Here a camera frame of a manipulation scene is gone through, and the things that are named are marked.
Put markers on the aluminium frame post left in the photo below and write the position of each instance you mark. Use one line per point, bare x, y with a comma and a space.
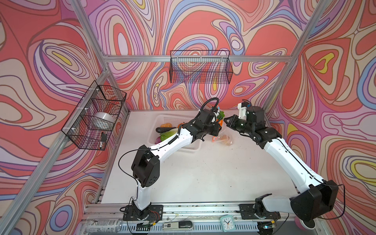
106, 74

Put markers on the purple red onion toy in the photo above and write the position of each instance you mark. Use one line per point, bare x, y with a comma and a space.
157, 140

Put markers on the black wire basket back wall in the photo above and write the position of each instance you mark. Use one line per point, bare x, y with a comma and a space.
200, 66

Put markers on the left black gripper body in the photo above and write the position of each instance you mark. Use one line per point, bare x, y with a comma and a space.
212, 130

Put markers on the small teal alarm clock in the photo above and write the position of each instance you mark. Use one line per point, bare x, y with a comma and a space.
227, 223

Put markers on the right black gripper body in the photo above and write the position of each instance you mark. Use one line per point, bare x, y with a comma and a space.
242, 125

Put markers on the black white remote device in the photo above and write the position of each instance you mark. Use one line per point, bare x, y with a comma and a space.
175, 226

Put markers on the silver tape roll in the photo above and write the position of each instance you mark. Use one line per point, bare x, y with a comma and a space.
105, 116

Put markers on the black wire basket wall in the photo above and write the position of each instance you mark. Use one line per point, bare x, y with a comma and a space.
200, 66
85, 130

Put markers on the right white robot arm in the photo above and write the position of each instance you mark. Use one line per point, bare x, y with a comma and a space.
315, 195

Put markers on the black wire basket left wall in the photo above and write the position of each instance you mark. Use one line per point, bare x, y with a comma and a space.
85, 130

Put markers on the green circuit board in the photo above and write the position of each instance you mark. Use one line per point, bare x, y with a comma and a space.
141, 227

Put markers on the green lettuce cabbage toy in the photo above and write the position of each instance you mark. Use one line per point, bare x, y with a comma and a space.
166, 135

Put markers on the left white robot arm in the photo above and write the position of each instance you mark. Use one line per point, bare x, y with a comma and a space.
147, 162

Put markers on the silver drink can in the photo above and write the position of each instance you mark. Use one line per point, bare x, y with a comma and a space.
109, 226

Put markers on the clear zip top bag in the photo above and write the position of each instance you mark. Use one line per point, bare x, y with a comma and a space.
224, 131

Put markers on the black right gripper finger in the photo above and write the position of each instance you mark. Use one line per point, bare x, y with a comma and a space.
230, 125
231, 119

